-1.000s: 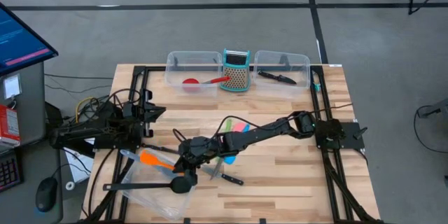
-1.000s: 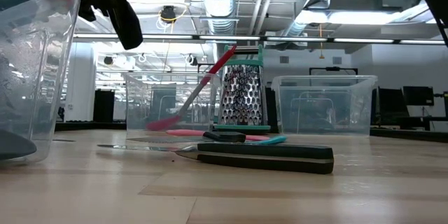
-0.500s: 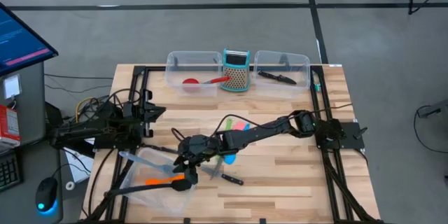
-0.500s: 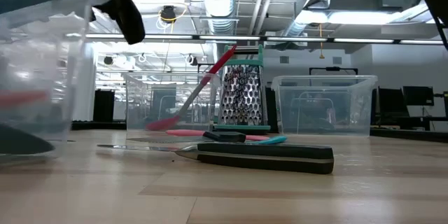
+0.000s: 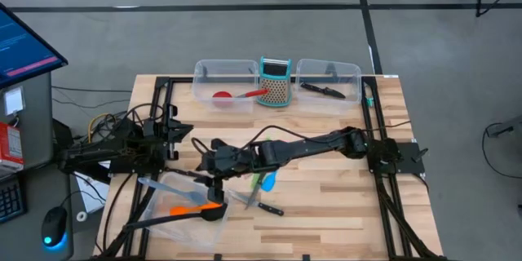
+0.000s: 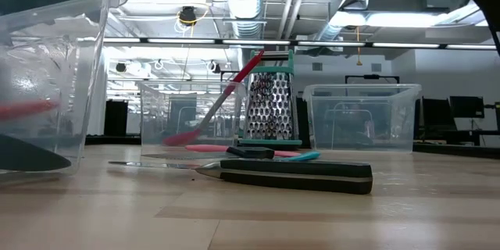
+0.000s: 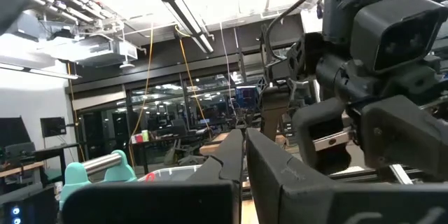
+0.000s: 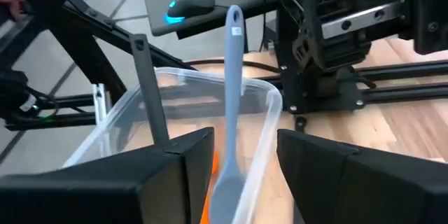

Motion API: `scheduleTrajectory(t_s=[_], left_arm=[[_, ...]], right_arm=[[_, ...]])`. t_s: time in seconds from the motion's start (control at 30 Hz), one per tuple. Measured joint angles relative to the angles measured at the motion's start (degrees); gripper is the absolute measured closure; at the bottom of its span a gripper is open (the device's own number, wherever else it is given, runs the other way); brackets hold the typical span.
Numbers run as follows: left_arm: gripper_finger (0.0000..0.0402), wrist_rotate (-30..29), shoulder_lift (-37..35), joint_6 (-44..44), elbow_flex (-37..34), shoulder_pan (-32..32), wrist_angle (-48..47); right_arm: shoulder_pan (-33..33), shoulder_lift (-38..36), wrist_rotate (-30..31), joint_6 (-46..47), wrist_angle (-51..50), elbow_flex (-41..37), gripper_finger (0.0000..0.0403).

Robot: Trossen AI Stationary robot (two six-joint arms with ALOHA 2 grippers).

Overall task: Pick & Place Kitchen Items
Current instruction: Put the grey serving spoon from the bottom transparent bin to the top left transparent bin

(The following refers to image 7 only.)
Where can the ceiling air unit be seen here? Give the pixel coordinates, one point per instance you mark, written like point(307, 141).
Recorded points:
point(105, 52)

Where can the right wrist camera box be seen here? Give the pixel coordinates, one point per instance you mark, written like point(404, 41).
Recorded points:
point(395, 35)

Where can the black computer tower with lights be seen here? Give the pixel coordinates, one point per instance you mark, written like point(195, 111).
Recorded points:
point(35, 206)

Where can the teal utensil holder cup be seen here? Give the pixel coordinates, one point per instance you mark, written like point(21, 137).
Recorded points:
point(73, 178)

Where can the green cup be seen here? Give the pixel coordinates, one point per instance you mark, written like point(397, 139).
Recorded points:
point(145, 136)

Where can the long ceiling light fixture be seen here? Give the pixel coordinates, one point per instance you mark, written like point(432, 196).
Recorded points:
point(182, 10)

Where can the clear plastic bin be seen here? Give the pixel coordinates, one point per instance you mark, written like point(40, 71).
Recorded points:
point(175, 173)

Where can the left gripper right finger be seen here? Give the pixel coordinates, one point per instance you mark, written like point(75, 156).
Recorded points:
point(315, 203)

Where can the black wall screen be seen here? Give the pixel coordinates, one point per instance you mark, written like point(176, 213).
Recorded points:
point(52, 127)

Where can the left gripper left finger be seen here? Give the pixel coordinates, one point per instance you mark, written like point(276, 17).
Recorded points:
point(157, 203)

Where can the black desk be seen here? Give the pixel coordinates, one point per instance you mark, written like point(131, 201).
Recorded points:
point(52, 150)

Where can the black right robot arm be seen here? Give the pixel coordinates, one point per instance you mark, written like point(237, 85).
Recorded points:
point(344, 7)

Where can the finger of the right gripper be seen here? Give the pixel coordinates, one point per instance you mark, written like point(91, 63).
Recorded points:
point(304, 129)
point(402, 136)

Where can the blue lit screen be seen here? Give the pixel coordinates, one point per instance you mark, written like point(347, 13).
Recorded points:
point(246, 97)

